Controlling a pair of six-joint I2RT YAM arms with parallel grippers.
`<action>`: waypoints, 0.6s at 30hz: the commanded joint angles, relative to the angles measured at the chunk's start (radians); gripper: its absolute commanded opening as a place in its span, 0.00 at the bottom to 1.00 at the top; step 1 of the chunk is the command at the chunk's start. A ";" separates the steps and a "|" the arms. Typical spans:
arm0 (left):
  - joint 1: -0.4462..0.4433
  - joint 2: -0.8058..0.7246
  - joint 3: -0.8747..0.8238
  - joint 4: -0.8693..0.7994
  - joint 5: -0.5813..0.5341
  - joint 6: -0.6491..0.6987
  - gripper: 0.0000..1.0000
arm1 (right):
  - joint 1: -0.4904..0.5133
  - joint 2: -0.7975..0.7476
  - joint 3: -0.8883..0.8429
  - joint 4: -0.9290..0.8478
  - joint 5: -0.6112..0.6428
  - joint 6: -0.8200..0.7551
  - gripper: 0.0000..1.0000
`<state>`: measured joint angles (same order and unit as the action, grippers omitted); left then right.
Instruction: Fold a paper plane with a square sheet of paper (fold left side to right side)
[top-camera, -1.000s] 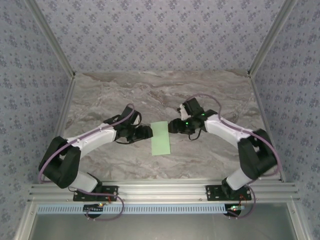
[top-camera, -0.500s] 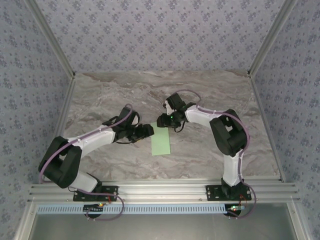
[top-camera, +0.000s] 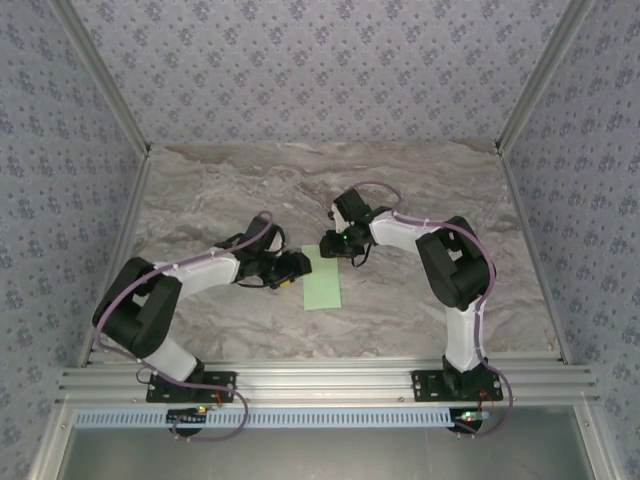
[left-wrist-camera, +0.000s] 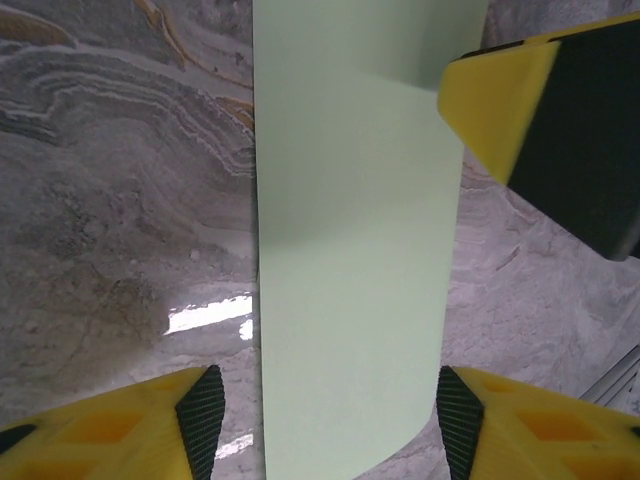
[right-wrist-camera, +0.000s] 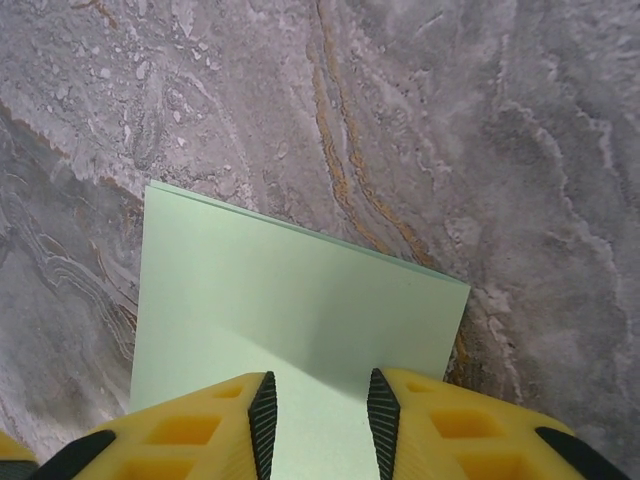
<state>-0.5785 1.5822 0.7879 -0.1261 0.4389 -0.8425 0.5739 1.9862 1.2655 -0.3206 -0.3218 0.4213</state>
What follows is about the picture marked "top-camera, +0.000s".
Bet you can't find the light green paper sheet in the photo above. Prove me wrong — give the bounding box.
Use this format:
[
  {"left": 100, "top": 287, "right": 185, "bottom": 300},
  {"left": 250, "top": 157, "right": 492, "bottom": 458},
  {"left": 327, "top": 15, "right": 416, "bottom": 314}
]
[{"left": 301, "top": 243, "right": 343, "bottom": 312}]

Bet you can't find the small black circuit board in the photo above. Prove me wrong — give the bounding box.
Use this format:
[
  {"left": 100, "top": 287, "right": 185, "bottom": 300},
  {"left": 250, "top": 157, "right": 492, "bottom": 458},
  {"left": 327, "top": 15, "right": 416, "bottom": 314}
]
[
  {"left": 450, "top": 408, "right": 494, "bottom": 435},
  {"left": 166, "top": 407, "right": 209, "bottom": 428}
]

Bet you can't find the grey steel panel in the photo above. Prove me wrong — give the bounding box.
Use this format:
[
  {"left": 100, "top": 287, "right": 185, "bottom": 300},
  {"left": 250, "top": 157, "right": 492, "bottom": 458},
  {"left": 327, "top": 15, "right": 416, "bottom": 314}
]
[{"left": 62, "top": 427, "right": 589, "bottom": 480}]

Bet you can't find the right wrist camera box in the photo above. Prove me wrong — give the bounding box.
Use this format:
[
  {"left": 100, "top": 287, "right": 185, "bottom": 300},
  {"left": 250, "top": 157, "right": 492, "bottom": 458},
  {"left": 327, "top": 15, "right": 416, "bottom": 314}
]
[{"left": 332, "top": 184, "right": 372, "bottom": 225}]

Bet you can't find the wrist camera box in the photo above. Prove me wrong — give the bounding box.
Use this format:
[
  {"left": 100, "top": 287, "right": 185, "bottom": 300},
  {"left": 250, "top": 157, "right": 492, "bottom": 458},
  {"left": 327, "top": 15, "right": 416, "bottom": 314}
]
[
  {"left": 332, "top": 184, "right": 372, "bottom": 225},
  {"left": 246, "top": 212, "right": 287, "bottom": 254}
]

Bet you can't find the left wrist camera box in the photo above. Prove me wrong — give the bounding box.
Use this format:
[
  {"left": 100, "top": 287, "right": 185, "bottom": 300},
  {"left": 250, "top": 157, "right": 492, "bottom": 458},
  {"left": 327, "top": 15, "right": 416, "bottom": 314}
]
[{"left": 246, "top": 212, "right": 287, "bottom": 254}]

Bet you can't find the aluminium crossbar rail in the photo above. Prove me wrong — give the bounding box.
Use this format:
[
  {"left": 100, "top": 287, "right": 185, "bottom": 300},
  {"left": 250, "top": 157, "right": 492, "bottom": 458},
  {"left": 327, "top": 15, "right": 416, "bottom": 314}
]
[{"left": 57, "top": 359, "right": 601, "bottom": 407}]

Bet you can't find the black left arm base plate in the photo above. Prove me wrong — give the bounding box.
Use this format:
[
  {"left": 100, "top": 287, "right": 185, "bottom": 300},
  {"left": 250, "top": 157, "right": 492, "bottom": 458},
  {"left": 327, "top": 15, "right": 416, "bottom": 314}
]
[{"left": 145, "top": 372, "right": 237, "bottom": 404}]

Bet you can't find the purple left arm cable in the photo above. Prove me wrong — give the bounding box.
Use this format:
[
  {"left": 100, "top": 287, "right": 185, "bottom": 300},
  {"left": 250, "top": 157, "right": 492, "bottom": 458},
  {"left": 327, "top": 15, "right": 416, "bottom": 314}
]
[{"left": 93, "top": 215, "right": 250, "bottom": 444}]

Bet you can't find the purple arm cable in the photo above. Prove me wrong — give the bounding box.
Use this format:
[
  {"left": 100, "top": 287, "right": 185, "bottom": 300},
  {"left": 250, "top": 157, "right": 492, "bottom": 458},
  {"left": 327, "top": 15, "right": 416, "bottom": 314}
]
[
  {"left": 353, "top": 180, "right": 516, "bottom": 440},
  {"left": 93, "top": 215, "right": 250, "bottom": 444}
]

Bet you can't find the grey slotted cable duct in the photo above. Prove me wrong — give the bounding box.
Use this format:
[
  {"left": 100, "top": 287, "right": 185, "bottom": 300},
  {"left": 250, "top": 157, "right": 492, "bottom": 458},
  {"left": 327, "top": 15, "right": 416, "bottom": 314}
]
[{"left": 73, "top": 407, "right": 501, "bottom": 430}]

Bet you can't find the aluminium side rail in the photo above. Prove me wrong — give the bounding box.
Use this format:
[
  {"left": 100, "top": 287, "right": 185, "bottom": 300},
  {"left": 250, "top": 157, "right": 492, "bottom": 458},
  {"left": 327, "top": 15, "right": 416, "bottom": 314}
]
[
  {"left": 78, "top": 149, "right": 153, "bottom": 367},
  {"left": 497, "top": 147, "right": 572, "bottom": 365}
]

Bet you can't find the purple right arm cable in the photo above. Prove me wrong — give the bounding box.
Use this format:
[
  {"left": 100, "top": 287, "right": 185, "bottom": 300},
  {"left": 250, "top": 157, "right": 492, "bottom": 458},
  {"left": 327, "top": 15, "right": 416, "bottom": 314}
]
[{"left": 353, "top": 180, "right": 516, "bottom": 440}]

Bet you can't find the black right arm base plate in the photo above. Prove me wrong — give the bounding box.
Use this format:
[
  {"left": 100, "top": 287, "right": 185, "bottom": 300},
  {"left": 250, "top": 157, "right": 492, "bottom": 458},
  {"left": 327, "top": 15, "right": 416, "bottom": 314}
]
[{"left": 409, "top": 368, "right": 504, "bottom": 404}]

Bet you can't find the aluminium upright post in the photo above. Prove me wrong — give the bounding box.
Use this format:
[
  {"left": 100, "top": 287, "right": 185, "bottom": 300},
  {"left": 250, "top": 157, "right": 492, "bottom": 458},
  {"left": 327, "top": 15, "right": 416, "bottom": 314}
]
[
  {"left": 493, "top": 0, "right": 596, "bottom": 153},
  {"left": 52, "top": 0, "right": 152, "bottom": 155}
]

